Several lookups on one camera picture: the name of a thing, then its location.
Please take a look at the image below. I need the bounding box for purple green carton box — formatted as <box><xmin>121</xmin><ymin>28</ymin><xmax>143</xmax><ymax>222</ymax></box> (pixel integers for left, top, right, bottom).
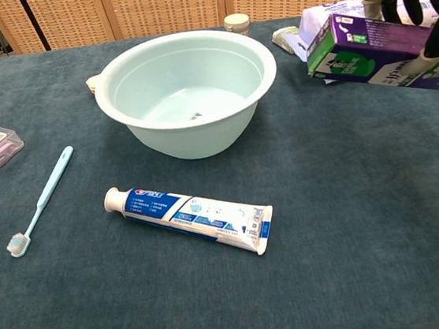
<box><xmin>300</xmin><ymin>2</ymin><xmax>439</xmax><ymax>107</ymax></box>

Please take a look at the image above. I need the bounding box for white blue toothpaste tube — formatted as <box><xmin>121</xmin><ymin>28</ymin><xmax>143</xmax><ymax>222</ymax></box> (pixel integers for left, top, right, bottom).
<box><xmin>102</xmin><ymin>168</ymin><xmax>279</xmax><ymax>273</ymax></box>

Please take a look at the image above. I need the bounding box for light blue plastic basin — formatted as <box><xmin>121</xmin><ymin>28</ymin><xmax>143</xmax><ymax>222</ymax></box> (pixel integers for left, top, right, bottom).
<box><xmin>87</xmin><ymin>21</ymin><xmax>287</xmax><ymax>170</ymax></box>

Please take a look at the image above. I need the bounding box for lavender tissue pack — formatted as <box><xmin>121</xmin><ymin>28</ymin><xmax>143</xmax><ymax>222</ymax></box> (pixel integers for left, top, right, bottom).
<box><xmin>279</xmin><ymin>0</ymin><xmax>439</xmax><ymax>89</ymax></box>

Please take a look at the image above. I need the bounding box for small green wrapped packet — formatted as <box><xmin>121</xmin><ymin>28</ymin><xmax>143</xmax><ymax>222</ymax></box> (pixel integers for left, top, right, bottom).
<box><xmin>270</xmin><ymin>24</ymin><xmax>303</xmax><ymax>57</ymax></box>

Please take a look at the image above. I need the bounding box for white cream jar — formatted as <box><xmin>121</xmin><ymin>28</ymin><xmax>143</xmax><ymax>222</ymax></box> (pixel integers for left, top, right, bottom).
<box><xmin>222</xmin><ymin>11</ymin><xmax>252</xmax><ymax>40</ymax></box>

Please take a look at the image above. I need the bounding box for wicker folding screen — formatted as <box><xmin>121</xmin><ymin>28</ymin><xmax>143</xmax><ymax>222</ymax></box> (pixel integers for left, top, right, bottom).
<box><xmin>0</xmin><ymin>0</ymin><xmax>439</xmax><ymax>58</ymax></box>

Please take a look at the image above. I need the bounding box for teal table cloth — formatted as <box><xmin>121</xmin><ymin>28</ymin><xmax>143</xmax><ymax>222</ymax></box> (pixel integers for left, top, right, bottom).
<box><xmin>0</xmin><ymin>0</ymin><xmax>439</xmax><ymax>329</ymax></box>

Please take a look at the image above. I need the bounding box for cream toothbrush case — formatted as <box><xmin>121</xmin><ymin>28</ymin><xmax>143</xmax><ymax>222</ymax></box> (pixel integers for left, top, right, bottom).
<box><xmin>84</xmin><ymin>74</ymin><xmax>105</xmax><ymax>96</ymax></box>

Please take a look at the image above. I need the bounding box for black tripod stand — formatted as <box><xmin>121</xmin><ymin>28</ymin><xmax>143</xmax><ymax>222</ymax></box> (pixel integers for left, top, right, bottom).
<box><xmin>17</xmin><ymin>0</ymin><xmax>52</xmax><ymax>54</ymax></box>

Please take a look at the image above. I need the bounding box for light blue toothbrush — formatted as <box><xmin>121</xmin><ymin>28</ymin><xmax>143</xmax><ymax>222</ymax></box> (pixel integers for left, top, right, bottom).
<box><xmin>0</xmin><ymin>144</ymin><xmax>86</xmax><ymax>260</ymax></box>

